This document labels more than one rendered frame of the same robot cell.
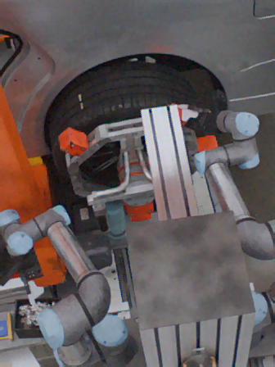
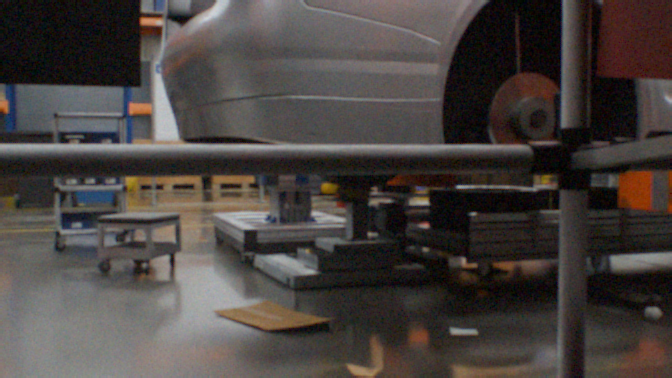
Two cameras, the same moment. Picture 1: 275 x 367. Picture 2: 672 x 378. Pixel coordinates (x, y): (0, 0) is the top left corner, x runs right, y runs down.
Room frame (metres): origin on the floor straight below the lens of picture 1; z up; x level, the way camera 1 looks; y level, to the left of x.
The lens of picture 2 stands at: (6.10, -1.41, 0.74)
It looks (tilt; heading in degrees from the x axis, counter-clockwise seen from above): 3 degrees down; 163
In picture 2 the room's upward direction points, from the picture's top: straight up
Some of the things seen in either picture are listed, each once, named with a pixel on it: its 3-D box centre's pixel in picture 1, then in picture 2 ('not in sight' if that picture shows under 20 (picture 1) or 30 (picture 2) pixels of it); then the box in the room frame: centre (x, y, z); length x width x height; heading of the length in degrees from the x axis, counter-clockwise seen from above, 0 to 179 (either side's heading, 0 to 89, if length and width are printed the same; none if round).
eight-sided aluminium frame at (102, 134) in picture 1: (132, 162); not in sight; (1.70, 0.00, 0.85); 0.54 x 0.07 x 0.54; 93
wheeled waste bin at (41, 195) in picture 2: not in sight; (41, 169); (-4.53, -2.06, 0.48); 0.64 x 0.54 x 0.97; 171
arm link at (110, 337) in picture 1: (109, 334); not in sight; (0.91, 0.17, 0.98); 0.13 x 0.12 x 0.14; 113
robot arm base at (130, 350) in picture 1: (114, 344); not in sight; (0.92, 0.17, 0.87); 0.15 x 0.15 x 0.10
